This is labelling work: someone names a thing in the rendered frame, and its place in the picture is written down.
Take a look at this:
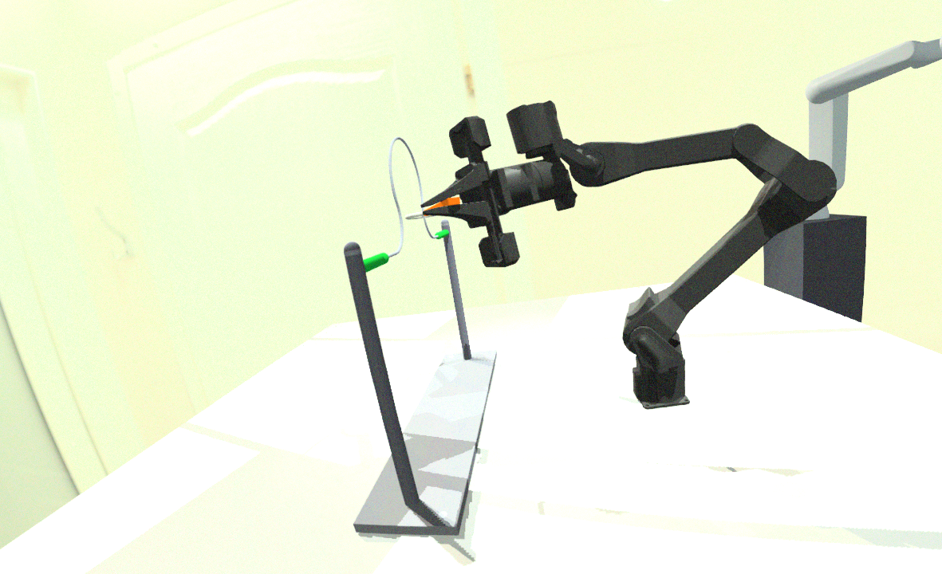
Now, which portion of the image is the orange bar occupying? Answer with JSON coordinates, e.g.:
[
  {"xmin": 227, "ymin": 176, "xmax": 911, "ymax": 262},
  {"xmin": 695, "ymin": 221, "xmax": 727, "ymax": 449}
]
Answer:
[{"xmin": 405, "ymin": 197, "xmax": 460, "ymax": 220}]

